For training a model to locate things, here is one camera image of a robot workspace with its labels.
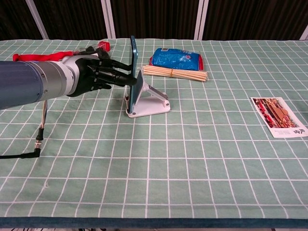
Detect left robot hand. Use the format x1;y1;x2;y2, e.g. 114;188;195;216
63;54;143;98

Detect black smartphone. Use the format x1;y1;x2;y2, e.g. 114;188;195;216
128;35;145;115

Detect white folding phone stand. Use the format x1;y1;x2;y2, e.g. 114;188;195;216
124;68;171;118

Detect black gloves in plastic bag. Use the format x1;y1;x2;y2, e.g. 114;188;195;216
74;46;112;58

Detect blue snack packet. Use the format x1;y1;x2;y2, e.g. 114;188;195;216
149;47;205;72

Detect black pleated curtain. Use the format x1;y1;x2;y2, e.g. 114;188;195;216
0;0;308;41

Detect bundle of wooden sticks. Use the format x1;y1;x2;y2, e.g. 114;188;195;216
141;64;209;83

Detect green checkered tablecloth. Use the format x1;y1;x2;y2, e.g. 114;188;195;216
0;38;308;228

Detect photo postcard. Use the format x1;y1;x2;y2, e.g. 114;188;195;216
250;97;308;139

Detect white frame post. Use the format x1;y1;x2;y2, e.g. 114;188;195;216
25;0;49;40
299;24;308;40
100;0;116;39
193;0;209;40

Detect red lanyard strap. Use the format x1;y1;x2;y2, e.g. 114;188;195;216
12;50;74;62

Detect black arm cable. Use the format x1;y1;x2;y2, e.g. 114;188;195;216
0;100;49;160

